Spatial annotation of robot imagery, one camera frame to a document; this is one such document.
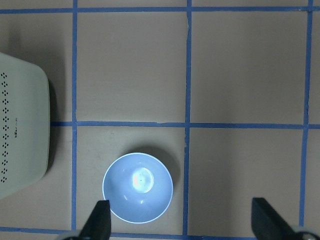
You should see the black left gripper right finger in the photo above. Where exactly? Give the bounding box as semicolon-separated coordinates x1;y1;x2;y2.
251;197;300;240

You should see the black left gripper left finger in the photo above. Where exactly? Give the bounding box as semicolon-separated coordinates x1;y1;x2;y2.
79;200;112;240

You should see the blue bowl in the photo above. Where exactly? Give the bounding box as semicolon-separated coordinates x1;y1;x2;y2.
102;152;174;224

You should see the white perforated appliance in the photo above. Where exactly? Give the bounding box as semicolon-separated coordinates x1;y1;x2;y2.
0;53;50;199

